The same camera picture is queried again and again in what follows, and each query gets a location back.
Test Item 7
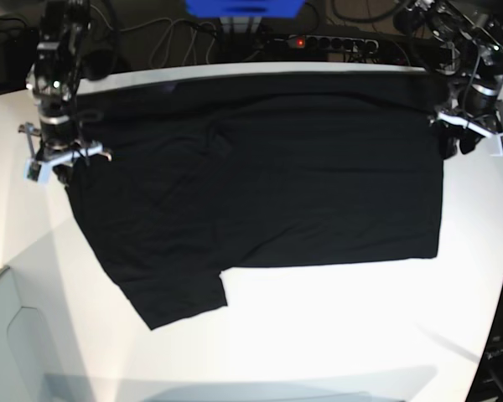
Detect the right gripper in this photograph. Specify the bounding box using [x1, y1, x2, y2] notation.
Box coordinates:
[18, 122, 111, 188]

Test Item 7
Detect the black power strip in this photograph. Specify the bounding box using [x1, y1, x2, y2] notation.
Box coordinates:
[282, 35, 379, 55]

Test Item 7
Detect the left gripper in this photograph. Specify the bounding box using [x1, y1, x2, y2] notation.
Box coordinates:
[428, 109, 503, 160]

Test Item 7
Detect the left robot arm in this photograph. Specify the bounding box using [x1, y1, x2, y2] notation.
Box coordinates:
[393, 1, 503, 159]

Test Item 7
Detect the black T-shirt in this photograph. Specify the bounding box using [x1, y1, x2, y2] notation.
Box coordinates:
[65, 74, 447, 329]

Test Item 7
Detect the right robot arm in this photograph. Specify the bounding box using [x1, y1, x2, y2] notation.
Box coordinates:
[18, 1, 121, 185]

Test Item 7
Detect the blue plastic box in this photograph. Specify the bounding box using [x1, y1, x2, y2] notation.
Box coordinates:
[184, 0, 305, 18]

